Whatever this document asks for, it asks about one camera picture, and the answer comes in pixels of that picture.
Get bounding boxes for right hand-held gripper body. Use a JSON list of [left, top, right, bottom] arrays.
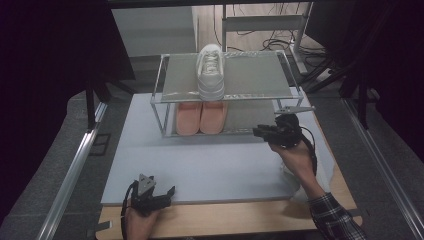
[[274, 105, 316, 150]]

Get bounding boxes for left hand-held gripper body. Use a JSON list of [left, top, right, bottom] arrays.
[[129, 172, 158, 218]]

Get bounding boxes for metal two-tier shoe rack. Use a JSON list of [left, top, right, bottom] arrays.
[[149, 49, 305, 138]]

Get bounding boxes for pink slipper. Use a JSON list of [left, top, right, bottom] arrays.
[[175, 101, 203, 137], [199, 100, 229, 135]]

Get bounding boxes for person's right hand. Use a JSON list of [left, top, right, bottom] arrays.
[[268, 139, 318, 188]]

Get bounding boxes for light blue mat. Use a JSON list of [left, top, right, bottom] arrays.
[[100, 87, 335, 206]]

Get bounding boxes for black table clamp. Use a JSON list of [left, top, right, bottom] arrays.
[[345, 207, 364, 218], [87, 220, 113, 238]]

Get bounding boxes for black metal stand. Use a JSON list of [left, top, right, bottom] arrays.
[[299, 49, 381, 130], [84, 74, 136, 131]]

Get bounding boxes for grey cabinet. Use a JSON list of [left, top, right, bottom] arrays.
[[110, 5, 198, 58]]

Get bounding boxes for left hand-held gripper cable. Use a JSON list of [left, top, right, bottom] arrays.
[[119, 180, 138, 240]]

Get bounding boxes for hand-held gripper cable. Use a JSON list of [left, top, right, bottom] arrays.
[[298, 125, 318, 177], [119, 180, 138, 240]]

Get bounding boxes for right hand-held gripper cable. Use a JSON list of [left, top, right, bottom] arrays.
[[298, 125, 318, 177]]

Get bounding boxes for aluminium rail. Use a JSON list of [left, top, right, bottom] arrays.
[[342, 98, 424, 240], [35, 101, 109, 240]]

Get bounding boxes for black floor cables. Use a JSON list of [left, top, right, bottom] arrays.
[[213, 3, 329, 59]]

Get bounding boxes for white metal desk frame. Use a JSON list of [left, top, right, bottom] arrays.
[[220, 2, 315, 75]]

